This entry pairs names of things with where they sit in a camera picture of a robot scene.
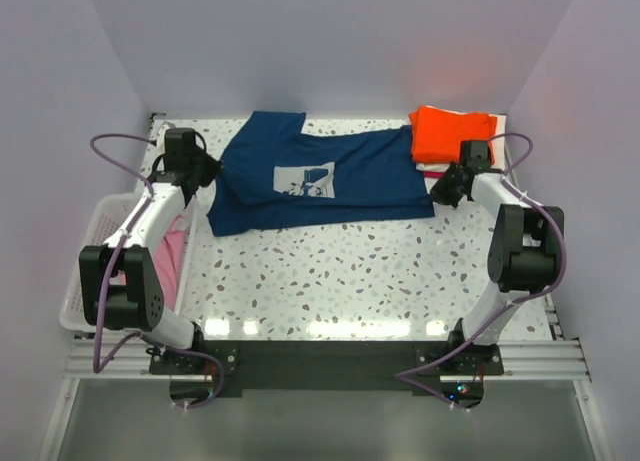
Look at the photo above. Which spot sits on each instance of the folded white t-shirt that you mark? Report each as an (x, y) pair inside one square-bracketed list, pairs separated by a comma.
[(498, 150)]

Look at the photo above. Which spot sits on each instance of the white plastic laundry basket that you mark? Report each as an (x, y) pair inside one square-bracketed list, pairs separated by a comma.
[(109, 219)]

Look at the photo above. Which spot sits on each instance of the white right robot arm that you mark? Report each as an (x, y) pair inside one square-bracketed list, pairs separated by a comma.
[(527, 254)]

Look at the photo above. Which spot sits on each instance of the aluminium frame rail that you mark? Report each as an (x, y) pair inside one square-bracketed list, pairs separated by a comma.
[(525, 360)]

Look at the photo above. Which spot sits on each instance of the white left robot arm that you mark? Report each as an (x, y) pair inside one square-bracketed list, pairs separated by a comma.
[(119, 284)]

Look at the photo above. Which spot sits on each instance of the folded orange t-shirt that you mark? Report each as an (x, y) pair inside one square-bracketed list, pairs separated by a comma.
[(437, 134)]

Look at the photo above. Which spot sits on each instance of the folded magenta t-shirt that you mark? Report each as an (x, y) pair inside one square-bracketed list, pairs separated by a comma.
[(425, 173)]

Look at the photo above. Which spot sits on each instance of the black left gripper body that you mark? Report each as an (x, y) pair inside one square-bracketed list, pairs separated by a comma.
[(206, 167)]

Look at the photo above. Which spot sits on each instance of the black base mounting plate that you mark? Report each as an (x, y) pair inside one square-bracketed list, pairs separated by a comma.
[(292, 365)]

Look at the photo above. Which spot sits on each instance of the pink t-shirt in basket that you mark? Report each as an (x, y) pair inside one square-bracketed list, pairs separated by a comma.
[(168, 258)]

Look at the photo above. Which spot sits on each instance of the navy blue printed t-shirt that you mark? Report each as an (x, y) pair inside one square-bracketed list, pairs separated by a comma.
[(274, 176)]

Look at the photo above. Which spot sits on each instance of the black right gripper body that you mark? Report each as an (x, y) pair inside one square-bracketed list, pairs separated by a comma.
[(445, 191)]

